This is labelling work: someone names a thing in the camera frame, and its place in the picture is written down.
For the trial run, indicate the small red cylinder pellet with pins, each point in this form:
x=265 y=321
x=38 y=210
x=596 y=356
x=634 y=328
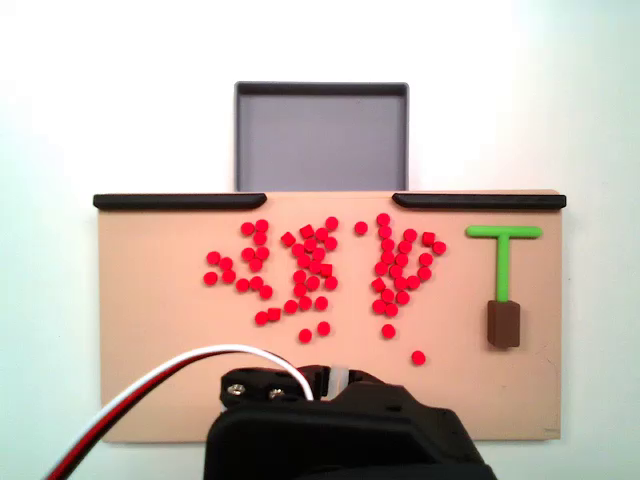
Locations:
x=326 y=270
x=305 y=303
x=310 y=244
x=266 y=292
x=315 y=266
x=425 y=259
x=424 y=273
x=402 y=298
x=306 y=231
x=299 y=276
x=304 y=261
x=428 y=238
x=379 y=306
x=256 y=283
x=321 y=234
x=262 y=253
x=300 y=289
x=323 y=328
x=318 y=254
x=291 y=306
x=361 y=228
x=260 y=238
x=405 y=247
x=287 y=239
x=274 y=314
x=439 y=247
x=413 y=282
x=388 y=331
x=388 y=295
x=401 y=283
x=330 y=243
x=313 y=283
x=401 y=260
x=396 y=271
x=229 y=276
x=255 y=264
x=378 y=285
x=213 y=258
x=418 y=357
x=332 y=223
x=385 y=232
x=321 y=302
x=410 y=235
x=331 y=283
x=226 y=263
x=261 y=318
x=383 y=219
x=381 y=269
x=387 y=257
x=247 y=228
x=391 y=310
x=248 y=254
x=305 y=335
x=210 y=278
x=298 y=249
x=387 y=245
x=262 y=225
x=242 y=285

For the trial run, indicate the tan rectangular board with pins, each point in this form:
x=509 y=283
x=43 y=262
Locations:
x=175 y=350

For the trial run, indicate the grey square plastic tray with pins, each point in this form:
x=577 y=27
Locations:
x=320 y=140

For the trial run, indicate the black edge rail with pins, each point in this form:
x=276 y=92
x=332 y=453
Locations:
x=480 y=201
x=175 y=201

